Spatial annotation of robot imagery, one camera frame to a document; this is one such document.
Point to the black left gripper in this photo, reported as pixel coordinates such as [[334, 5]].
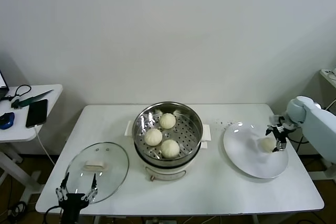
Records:
[[72, 205]]

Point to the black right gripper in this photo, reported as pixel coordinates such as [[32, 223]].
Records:
[[280, 133]]

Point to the white steamed baozi bun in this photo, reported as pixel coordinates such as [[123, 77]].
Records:
[[168, 121], [153, 137], [170, 148], [266, 145]]

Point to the round glass pot lid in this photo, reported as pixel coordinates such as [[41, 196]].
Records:
[[115, 155]]

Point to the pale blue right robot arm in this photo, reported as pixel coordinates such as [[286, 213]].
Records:
[[320, 129]]

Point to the stainless steel steamer basket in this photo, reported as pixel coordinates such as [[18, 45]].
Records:
[[186, 134]]

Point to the large white plate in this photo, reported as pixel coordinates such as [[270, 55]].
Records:
[[241, 150]]

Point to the white side table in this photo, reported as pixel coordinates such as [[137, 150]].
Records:
[[15, 134]]

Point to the white power strip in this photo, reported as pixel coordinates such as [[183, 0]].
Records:
[[330, 74]]

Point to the black smartphone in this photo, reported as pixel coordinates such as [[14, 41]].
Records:
[[36, 113]]

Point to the white electric cooker base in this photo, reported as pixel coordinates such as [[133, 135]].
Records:
[[162, 172]]

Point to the blue computer mouse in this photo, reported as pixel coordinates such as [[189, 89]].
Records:
[[6, 120]]

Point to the dark green flat blade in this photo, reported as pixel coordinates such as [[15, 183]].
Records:
[[31, 99]]

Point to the black laptop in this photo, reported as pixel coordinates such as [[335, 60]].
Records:
[[2, 82]]

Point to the white desk with frame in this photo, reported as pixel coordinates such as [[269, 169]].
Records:
[[326, 82]]

